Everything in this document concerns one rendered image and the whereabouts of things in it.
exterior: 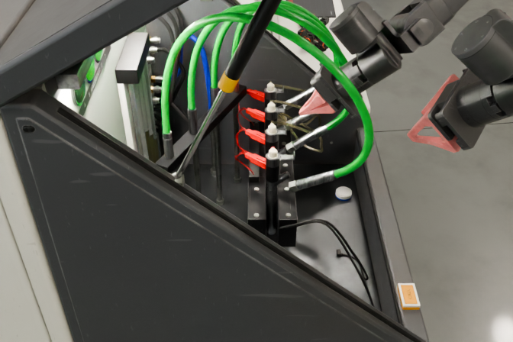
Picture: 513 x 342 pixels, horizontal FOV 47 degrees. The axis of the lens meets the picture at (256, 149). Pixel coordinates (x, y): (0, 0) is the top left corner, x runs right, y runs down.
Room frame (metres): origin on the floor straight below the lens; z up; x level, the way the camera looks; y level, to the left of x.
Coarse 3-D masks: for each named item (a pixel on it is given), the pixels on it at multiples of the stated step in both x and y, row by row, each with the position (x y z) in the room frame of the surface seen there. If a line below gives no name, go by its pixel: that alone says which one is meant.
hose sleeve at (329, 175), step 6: (318, 174) 0.78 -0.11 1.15; (324, 174) 0.77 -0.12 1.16; (330, 174) 0.77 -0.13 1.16; (300, 180) 0.79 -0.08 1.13; (306, 180) 0.78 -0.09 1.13; (312, 180) 0.78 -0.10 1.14; (318, 180) 0.77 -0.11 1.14; (324, 180) 0.77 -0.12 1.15; (330, 180) 0.76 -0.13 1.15; (300, 186) 0.78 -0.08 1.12; (306, 186) 0.78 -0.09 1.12
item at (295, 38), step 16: (208, 16) 0.85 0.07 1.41; (224, 16) 0.84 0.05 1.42; (240, 16) 0.83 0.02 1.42; (192, 32) 0.86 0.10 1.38; (288, 32) 0.80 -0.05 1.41; (176, 48) 0.87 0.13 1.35; (304, 48) 0.79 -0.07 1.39; (352, 96) 0.76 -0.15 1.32; (368, 112) 0.75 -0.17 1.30; (368, 128) 0.75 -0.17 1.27; (368, 144) 0.74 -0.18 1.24; (336, 176) 0.76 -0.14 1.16
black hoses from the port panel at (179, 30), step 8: (176, 8) 1.18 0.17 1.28; (168, 24) 1.09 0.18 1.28; (176, 24) 1.14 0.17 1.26; (176, 32) 1.13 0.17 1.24; (160, 48) 1.13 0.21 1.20; (176, 64) 1.12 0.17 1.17; (176, 72) 1.12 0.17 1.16; (184, 72) 1.13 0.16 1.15; (176, 88) 1.14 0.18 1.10; (160, 104) 1.17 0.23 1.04; (160, 112) 1.15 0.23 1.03; (184, 112) 1.11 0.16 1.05; (160, 120) 1.12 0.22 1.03; (184, 120) 1.08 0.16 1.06; (160, 128) 1.08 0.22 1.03
